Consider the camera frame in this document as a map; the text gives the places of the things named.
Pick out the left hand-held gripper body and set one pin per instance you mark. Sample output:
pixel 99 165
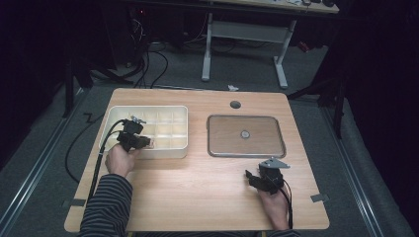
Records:
pixel 131 138

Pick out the cream compartment organizer box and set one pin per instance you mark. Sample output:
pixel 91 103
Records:
pixel 168 128

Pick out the person's left hand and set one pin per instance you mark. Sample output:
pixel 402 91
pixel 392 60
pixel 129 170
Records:
pixel 120 161

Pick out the small round metal disc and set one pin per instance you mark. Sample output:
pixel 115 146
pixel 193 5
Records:
pixel 245 134

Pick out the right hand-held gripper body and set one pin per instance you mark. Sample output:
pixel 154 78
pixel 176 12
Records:
pixel 270 179

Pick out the person's right hand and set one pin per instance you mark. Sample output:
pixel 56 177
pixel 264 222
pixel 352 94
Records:
pixel 278 210

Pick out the small black device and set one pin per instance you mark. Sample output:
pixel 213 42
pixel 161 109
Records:
pixel 328 3

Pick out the shiny metal tray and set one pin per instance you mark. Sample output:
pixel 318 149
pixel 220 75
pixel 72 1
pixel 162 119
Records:
pixel 245 144

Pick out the metal floor rail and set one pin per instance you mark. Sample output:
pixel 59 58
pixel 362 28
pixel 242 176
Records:
pixel 33 171
pixel 355 191

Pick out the crumpled white paper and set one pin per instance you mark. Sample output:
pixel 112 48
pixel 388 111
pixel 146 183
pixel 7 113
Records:
pixel 233 88

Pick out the small red object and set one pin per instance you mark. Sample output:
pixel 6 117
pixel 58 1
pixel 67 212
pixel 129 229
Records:
pixel 303 46

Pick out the white-framed wooden desk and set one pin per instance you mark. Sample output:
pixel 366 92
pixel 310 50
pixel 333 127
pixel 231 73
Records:
pixel 245 33

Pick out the black metal stand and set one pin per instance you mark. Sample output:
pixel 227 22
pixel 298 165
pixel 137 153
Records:
pixel 338 115
pixel 68 92

